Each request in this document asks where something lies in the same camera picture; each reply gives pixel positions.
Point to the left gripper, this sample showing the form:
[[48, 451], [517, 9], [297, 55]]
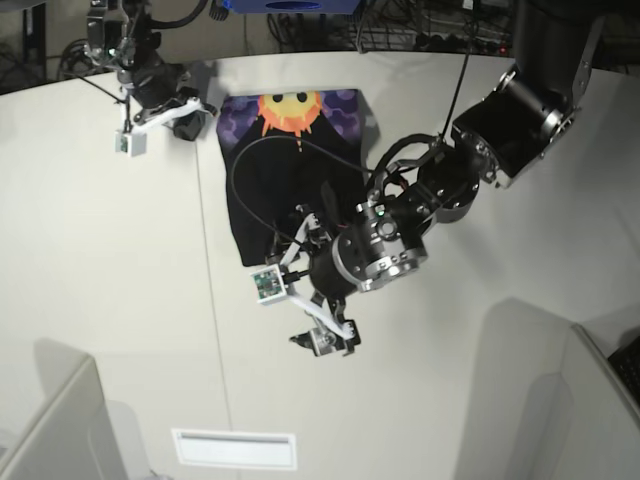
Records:
[[315, 286]]

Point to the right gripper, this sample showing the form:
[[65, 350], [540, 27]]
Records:
[[158, 95]]

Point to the black T-shirt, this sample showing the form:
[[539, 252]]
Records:
[[281, 150]]

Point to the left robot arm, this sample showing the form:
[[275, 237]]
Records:
[[423, 180]]

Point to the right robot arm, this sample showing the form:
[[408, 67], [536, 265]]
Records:
[[122, 37]]

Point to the white table slot plate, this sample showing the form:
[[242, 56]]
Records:
[[236, 450]]

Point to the blue box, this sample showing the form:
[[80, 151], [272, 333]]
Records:
[[292, 6]]

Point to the left grey partition panel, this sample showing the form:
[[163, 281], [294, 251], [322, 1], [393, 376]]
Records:
[[70, 436]]

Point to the grey partition panel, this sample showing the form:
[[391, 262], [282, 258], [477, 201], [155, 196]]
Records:
[[70, 436], [602, 441]]

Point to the black power strip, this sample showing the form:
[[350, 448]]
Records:
[[447, 44]]

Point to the right grey partition panel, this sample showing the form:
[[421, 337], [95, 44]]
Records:
[[602, 441]]

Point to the black keyboard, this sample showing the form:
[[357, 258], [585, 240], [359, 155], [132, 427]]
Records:
[[625, 362]]

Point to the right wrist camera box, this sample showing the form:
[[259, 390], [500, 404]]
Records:
[[132, 144]]

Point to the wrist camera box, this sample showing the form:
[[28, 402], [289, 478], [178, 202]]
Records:
[[270, 285], [132, 144]]

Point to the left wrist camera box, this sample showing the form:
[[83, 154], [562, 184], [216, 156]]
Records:
[[270, 285]]

